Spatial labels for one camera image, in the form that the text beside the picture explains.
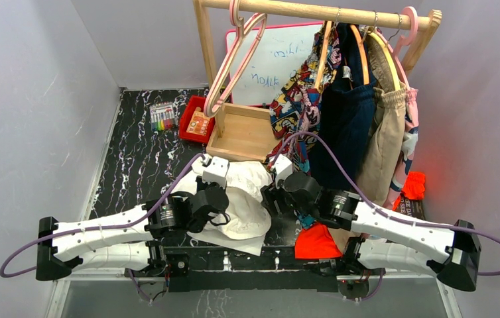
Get wooden hanger with navy shorts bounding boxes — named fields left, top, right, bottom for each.
left=350, top=11, right=378, bottom=85

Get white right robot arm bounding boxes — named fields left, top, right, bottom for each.
left=261, top=172, right=481, bottom=292

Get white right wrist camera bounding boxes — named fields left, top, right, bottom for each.
left=269, top=154, right=293, bottom=188

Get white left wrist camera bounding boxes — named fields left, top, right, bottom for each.
left=201, top=156, right=229, bottom=189

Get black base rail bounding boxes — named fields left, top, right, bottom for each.
left=125, top=245, right=385, bottom=303

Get orange cloth front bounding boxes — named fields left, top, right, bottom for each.
left=294, top=223, right=343, bottom=260

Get whiteboard with pink frame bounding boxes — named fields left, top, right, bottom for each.
left=231, top=22, right=322, bottom=106

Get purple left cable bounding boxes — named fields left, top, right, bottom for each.
left=0, top=152, right=209, bottom=279

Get pink hanger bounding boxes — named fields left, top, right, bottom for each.
left=204, top=0, right=267, bottom=117
left=375, top=6, right=420, bottom=89

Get marker pen pack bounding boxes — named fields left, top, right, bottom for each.
left=149, top=103, right=178, bottom=132

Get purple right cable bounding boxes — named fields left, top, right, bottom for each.
left=269, top=131, right=500, bottom=277

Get red knit cloth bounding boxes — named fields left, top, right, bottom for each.
left=393, top=172, right=426, bottom=211

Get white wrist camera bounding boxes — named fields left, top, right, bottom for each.
left=269, top=154, right=293, bottom=188
left=201, top=156, right=229, bottom=189

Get purple cable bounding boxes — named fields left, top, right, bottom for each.
left=269, top=131, right=500, bottom=277
left=0, top=152, right=209, bottom=279

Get wooden hanger with comic shorts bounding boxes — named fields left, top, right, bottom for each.
left=314, top=7, right=341, bottom=91

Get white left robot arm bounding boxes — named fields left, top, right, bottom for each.
left=35, top=183, right=229, bottom=281

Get white shorts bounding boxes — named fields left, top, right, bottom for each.
left=188, top=161, right=272, bottom=256

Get black printed card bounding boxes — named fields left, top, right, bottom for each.
left=396, top=197, right=426, bottom=221

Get red plastic bin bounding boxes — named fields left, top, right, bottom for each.
left=178, top=96, right=215, bottom=144

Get wooden hanger with beige shorts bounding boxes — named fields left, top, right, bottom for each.
left=361, top=26, right=402, bottom=92

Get navy shorts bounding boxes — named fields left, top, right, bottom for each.
left=318, top=23, right=376, bottom=180

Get orange card box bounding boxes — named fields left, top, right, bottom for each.
left=187, top=111, right=211, bottom=136

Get wooden clothes rack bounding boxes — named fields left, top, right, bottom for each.
left=194, top=0, right=442, bottom=161

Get beige shorts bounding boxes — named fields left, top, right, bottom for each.
left=324, top=32, right=409, bottom=252

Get comic print shorts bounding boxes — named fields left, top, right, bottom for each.
left=265, top=21, right=343, bottom=231

